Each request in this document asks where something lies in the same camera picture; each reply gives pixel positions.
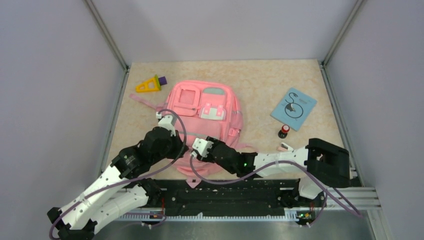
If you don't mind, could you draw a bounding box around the light blue thin booklet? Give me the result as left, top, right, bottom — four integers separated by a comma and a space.
270, 87, 318, 132

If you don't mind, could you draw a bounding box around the aluminium frame rail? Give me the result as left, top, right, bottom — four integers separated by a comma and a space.
115, 187, 392, 240

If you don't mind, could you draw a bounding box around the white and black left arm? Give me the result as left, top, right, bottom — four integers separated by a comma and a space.
47, 126, 189, 240

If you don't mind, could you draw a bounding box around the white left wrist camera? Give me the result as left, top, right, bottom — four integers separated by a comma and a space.
156, 111, 177, 137

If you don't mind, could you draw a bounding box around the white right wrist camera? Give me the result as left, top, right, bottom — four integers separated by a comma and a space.
191, 137, 213, 158

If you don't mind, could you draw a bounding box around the pink and white eraser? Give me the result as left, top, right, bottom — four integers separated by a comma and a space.
277, 142, 294, 152

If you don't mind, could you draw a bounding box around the pink student backpack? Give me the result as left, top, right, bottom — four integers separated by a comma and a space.
130, 80, 244, 187

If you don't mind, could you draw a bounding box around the yellow and purple toy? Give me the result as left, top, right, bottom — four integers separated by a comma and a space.
135, 74, 168, 93

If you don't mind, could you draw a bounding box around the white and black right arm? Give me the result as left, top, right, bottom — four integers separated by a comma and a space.
192, 137, 351, 206

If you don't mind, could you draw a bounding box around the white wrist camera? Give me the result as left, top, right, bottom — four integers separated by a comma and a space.
156, 111, 177, 137
191, 137, 213, 158

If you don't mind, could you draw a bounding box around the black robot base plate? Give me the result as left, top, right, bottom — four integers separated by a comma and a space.
119, 178, 327, 218

